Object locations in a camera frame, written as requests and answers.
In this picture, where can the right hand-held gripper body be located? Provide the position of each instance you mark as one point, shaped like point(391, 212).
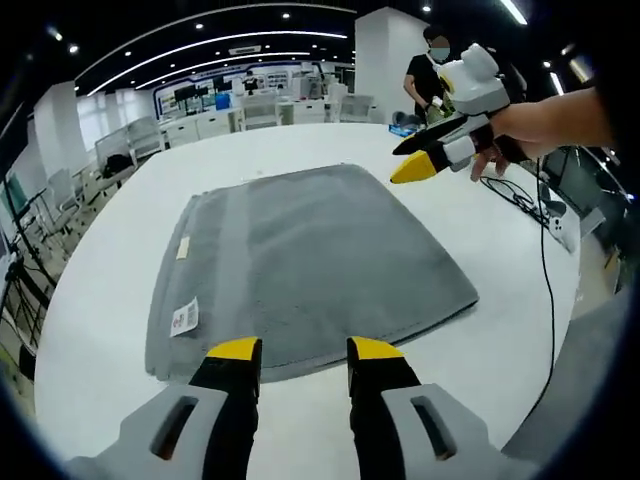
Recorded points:
point(475, 85)

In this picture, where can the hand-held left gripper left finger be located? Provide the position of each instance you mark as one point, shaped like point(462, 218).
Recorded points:
point(185, 425)

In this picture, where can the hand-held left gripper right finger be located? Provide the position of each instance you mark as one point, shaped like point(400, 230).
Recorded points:
point(420, 425)

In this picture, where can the grey towel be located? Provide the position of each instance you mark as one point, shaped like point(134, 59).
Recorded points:
point(310, 260)

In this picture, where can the person's right hand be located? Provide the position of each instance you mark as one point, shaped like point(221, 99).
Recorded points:
point(515, 137)

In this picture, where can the blue box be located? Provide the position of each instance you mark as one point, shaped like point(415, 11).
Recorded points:
point(400, 130)

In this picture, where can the white handheld controller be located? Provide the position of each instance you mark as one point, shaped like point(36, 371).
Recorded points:
point(564, 230)

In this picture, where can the white table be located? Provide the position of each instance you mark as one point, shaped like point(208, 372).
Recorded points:
point(100, 280)

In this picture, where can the white office chair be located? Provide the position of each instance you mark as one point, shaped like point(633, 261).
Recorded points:
point(259, 112)
point(145, 136)

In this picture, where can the blue bin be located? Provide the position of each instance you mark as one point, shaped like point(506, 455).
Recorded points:
point(223, 101)

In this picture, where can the black bag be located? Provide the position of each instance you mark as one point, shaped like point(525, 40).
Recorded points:
point(117, 166)

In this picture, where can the green board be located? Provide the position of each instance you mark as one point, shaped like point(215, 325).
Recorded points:
point(14, 192)

